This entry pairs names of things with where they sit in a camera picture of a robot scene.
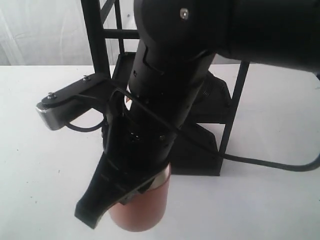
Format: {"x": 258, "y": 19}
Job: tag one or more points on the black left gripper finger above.
{"x": 124, "y": 169}

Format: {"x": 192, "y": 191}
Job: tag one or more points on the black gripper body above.
{"x": 141, "y": 130}

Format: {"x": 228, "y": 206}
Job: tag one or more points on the terracotta ceramic mug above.
{"x": 144, "y": 210}

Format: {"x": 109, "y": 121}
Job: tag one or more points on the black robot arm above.
{"x": 178, "y": 41}

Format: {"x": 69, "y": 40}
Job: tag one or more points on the black metal shelf rack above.
{"x": 225, "y": 130}

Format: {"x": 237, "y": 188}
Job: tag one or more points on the white backdrop curtain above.
{"x": 65, "y": 32}

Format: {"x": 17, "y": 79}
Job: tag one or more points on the black camera mounting bracket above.
{"x": 88, "y": 83}

